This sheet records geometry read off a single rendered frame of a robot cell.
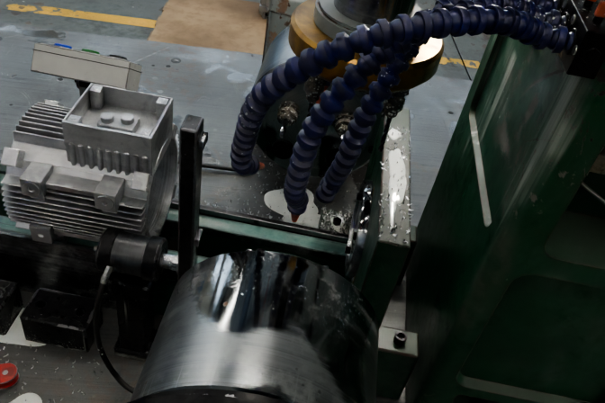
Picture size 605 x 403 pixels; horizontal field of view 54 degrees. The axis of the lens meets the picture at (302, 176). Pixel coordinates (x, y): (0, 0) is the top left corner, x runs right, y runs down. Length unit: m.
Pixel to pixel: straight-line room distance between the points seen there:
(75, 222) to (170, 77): 0.76
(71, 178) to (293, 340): 0.43
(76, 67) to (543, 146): 0.79
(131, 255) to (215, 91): 0.80
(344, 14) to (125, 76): 0.51
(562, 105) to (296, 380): 0.34
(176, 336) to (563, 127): 0.41
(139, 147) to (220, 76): 0.81
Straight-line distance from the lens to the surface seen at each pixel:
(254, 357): 0.56
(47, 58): 1.13
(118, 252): 0.81
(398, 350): 0.90
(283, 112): 1.00
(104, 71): 1.09
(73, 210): 0.88
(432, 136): 1.53
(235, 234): 0.99
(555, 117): 0.60
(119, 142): 0.82
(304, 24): 0.69
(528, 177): 0.63
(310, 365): 0.57
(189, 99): 1.50
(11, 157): 0.89
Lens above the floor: 1.63
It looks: 40 degrees down
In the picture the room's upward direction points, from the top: 11 degrees clockwise
